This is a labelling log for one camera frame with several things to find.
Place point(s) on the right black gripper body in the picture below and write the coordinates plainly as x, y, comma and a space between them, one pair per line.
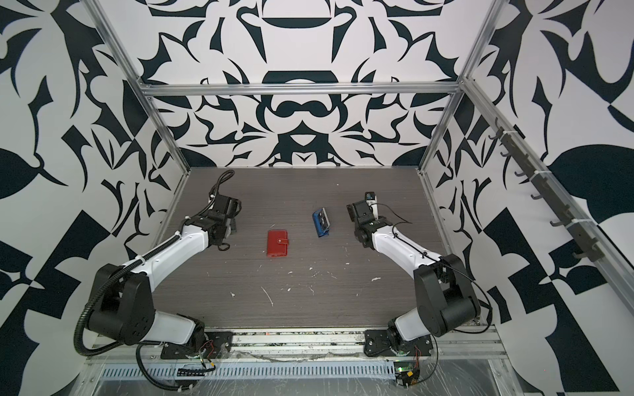
383, 220

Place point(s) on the white slotted cable duct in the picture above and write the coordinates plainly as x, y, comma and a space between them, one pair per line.
381, 370

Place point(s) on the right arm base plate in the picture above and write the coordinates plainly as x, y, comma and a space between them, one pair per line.
388, 343

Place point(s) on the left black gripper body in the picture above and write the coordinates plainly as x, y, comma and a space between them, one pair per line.
230, 229

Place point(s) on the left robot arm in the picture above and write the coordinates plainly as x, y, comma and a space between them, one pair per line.
121, 311

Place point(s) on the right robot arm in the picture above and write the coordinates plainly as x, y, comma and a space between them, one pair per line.
445, 296

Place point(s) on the wall hook rack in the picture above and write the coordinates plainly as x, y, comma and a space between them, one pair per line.
549, 190

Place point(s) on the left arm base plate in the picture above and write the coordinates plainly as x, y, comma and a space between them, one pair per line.
211, 345

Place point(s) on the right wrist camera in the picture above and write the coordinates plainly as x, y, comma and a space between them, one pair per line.
370, 198

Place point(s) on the blue card stand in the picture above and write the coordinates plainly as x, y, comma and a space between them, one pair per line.
316, 227

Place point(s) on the red leather card holder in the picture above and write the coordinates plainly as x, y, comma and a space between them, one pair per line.
277, 243

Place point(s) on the green circuit board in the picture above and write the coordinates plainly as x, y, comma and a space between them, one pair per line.
406, 373

